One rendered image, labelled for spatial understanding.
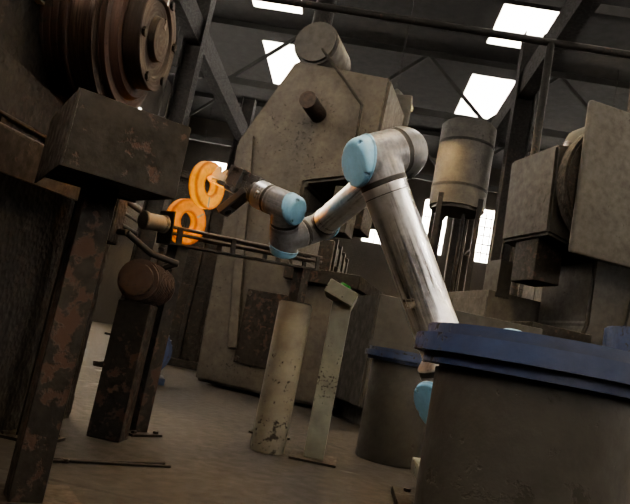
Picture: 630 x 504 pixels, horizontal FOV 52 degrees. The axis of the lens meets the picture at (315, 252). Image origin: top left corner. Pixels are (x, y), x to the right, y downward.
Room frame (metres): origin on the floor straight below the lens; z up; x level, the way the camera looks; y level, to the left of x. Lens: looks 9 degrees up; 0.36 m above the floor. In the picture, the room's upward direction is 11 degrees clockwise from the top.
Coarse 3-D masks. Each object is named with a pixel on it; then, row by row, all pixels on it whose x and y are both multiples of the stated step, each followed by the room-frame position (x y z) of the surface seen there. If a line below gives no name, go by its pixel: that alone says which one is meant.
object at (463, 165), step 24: (456, 120) 9.98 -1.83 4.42; (480, 120) 9.93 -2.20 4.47; (456, 144) 9.94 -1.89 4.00; (480, 144) 9.89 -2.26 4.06; (456, 168) 9.91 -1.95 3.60; (480, 168) 9.92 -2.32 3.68; (432, 192) 10.23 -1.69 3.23; (456, 192) 9.89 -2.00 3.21; (480, 192) 9.96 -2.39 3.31; (432, 216) 10.62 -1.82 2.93; (456, 216) 10.57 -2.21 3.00; (480, 216) 9.94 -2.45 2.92; (432, 240) 9.99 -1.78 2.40; (456, 264) 10.28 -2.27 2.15
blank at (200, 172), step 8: (200, 168) 2.01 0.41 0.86; (208, 168) 2.05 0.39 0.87; (192, 176) 2.02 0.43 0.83; (200, 176) 2.02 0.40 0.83; (192, 184) 2.02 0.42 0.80; (200, 184) 2.03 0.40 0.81; (192, 192) 2.03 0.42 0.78; (200, 192) 2.03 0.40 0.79; (208, 192) 2.11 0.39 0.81; (216, 192) 2.11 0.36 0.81; (192, 200) 2.05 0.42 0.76; (200, 200) 2.04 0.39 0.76; (208, 200) 2.08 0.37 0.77; (216, 200) 2.11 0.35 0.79; (200, 208) 2.09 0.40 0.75; (208, 208) 2.09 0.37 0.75
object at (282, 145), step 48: (336, 48) 4.39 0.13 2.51; (288, 96) 4.41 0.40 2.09; (336, 96) 4.30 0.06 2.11; (384, 96) 4.19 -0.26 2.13; (240, 144) 4.50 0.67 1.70; (288, 144) 4.38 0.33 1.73; (336, 144) 4.28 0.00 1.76; (336, 192) 4.04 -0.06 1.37; (240, 288) 4.40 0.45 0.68; (288, 288) 4.32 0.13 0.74; (240, 336) 4.39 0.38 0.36; (240, 384) 4.38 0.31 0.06
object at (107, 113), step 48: (96, 96) 1.06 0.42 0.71; (48, 144) 1.22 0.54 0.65; (96, 144) 1.07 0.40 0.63; (144, 144) 1.11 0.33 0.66; (96, 192) 1.20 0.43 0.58; (144, 192) 1.16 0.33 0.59; (96, 240) 1.21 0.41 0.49; (48, 336) 1.20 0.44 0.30; (48, 384) 1.20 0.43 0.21; (48, 432) 1.21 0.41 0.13
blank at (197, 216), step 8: (176, 200) 2.14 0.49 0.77; (184, 200) 2.13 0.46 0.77; (168, 208) 2.12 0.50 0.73; (176, 208) 2.11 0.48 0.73; (184, 208) 2.14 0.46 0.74; (192, 208) 2.16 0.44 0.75; (176, 216) 2.12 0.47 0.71; (192, 216) 2.18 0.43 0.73; (200, 216) 2.19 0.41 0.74; (176, 224) 2.12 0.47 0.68; (192, 224) 2.20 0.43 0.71; (200, 224) 2.20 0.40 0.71; (184, 232) 2.15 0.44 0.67; (184, 240) 2.16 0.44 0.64; (192, 240) 2.19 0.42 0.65
